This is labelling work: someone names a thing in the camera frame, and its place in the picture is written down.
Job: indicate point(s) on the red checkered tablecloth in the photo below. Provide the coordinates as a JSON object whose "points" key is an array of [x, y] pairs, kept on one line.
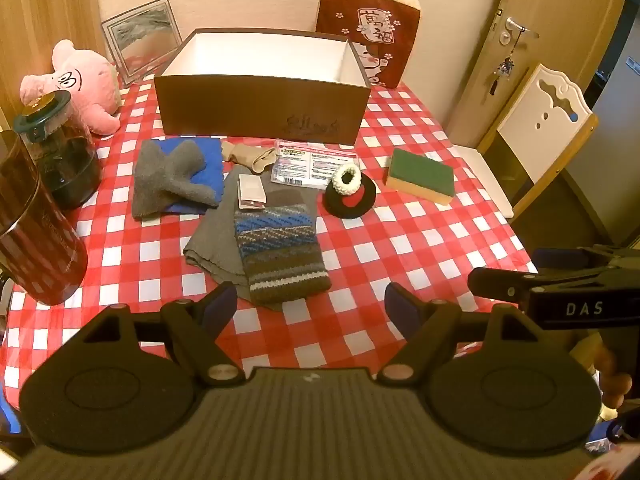
{"points": [[400, 250]]}

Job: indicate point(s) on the dark glass jar green lid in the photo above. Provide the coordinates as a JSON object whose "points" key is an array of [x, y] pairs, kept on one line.
{"points": [[70, 160]]}

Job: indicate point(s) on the white wooden chair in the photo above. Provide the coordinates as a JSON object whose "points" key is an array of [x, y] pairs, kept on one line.
{"points": [[530, 115]]}

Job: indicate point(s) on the blue cloth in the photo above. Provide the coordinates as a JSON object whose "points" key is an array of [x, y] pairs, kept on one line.
{"points": [[209, 169]]}

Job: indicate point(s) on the white scrunchie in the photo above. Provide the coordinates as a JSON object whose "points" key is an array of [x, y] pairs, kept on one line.
{"points": [[337, 183]]}

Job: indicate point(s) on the pink plush pig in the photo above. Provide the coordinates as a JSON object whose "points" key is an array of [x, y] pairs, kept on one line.
{"points": [[85, 80]]}

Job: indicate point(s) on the striped knit scarf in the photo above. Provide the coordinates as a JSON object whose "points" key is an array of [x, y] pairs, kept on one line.
{"points": [[280, 260]]}

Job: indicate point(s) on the brown cardboard box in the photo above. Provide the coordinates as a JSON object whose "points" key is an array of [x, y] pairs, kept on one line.
{"points": [[250, 105]]}

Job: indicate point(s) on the red and white packet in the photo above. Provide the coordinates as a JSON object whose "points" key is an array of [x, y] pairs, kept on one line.
{"points": [[610, 465]]}

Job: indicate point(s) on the beige stocking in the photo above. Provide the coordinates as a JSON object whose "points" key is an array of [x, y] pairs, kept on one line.
{"points": [[260, 161]]}

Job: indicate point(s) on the plastic bag of cotton swabs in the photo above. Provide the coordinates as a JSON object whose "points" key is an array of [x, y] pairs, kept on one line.
{"points": [[310, 165]]}

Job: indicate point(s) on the olive grey towel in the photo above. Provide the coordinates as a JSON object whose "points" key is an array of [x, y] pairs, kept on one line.
{"points": [[215, 245]]}

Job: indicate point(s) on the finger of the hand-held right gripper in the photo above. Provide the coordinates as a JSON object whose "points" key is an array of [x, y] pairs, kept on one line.
{"points": [[557, 258], [495, 285]]}

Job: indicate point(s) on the fluffy grey cloth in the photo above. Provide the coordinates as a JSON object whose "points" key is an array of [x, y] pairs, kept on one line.
{"points": [[160, 180]]}

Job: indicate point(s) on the red embroidered cushion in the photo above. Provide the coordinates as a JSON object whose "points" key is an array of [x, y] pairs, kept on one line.
{"points": [[350, 15]]}

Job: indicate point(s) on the person's right hand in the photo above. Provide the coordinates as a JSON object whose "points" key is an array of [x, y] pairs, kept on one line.
{"points": [[614, 385]]}

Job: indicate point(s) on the black scrunchie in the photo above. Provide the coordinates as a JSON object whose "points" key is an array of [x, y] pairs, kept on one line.
{"points": [[340, 208]]}

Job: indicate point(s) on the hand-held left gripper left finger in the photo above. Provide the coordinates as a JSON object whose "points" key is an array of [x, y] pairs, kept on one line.
{"points": [[223, 305]]}

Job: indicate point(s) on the green and yellow sponge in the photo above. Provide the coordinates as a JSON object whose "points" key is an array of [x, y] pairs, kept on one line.
{"points": [[420, 170]]}

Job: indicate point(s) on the wooden door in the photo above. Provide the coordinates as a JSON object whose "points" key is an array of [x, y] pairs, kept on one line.
{"points": [[480, 35]]}

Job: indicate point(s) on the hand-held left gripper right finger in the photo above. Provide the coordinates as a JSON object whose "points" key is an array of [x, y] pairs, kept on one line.
{"points": [[400, 306]]}

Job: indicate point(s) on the small white card packet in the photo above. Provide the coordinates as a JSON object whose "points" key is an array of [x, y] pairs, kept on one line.
{"points": [[250, 190]]}

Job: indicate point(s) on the glass picture frame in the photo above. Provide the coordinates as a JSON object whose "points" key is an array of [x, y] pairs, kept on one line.
{"points": [[145, 30]]}

